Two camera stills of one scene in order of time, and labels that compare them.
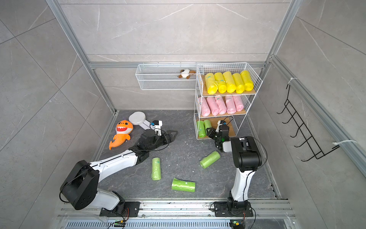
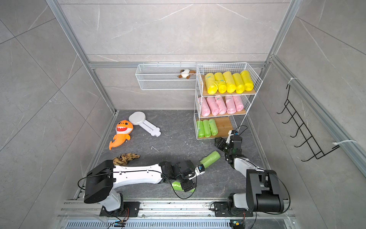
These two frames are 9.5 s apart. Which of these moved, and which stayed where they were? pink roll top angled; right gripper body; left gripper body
Moved: right gripper body; left gripper body
Stayed: pink roll top angled
